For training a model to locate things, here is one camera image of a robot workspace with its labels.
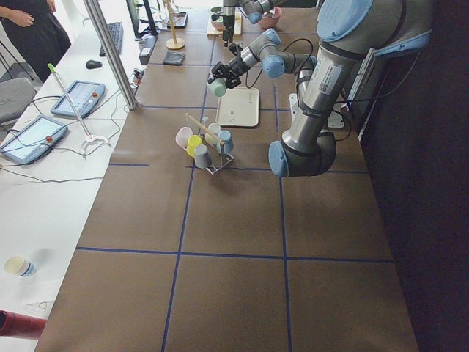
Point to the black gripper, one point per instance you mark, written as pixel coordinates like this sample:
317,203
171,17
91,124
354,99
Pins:
229,23
233,68

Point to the green plastic cup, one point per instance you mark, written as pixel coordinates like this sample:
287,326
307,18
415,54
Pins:
217,87

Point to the white plastic tray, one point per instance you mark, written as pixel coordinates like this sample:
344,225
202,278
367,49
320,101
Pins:
239,107

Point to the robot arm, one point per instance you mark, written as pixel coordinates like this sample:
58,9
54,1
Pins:
347,30
253,10

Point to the blue plastic cup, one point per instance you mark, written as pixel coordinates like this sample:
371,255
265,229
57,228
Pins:
226,137

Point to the cream plastic cup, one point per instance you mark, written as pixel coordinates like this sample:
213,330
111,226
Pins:
215,129

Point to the yellow plastic cup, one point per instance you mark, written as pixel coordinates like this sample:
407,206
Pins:
193,142

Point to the pink plastic cup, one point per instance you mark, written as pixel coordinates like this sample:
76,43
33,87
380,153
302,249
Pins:
183,136

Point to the grey plastic cup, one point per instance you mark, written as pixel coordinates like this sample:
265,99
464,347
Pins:
202,157

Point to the paper cup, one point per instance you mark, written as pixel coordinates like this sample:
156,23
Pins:
19,266

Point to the green bowl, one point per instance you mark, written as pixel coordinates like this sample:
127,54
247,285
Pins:
216,19

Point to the wooden cutting board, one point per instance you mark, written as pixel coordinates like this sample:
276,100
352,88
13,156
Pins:
237,26

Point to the pink bowl with ice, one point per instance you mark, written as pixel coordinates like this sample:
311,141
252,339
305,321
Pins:
271,18

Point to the wooden mug tree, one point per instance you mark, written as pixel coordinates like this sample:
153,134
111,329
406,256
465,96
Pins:
174,43

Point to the folded grey cloth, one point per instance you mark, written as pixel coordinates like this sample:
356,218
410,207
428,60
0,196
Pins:
174,58

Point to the black power box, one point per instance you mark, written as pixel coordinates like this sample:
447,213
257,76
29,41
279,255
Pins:
146,47

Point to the black monitor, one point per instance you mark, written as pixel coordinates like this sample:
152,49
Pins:
141,28

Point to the black keyboard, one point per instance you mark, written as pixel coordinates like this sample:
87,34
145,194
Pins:
116,32

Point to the black computer mouse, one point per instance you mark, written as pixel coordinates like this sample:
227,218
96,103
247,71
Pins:
93,64

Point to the far teach pendant tablet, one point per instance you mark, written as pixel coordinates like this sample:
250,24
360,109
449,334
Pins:
85,95

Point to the teach pendant tablet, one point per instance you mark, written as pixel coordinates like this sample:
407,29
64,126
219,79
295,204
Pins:
34,141
85,95

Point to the white reacher grabber stick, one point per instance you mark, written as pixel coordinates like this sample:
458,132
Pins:
90,138

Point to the person in black shirt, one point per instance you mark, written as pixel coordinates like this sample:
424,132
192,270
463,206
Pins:
36,33

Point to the near teach pendant tablet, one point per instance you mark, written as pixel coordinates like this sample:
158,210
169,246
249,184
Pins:
34,141

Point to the grey office chair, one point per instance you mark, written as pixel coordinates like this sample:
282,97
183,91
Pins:
16,95

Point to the red cylinder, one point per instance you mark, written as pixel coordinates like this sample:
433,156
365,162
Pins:
21,326

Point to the white wire cup rack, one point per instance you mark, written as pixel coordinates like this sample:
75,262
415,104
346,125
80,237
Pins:
220,159

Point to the aluminium frame post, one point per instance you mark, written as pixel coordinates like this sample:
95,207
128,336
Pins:
98,20

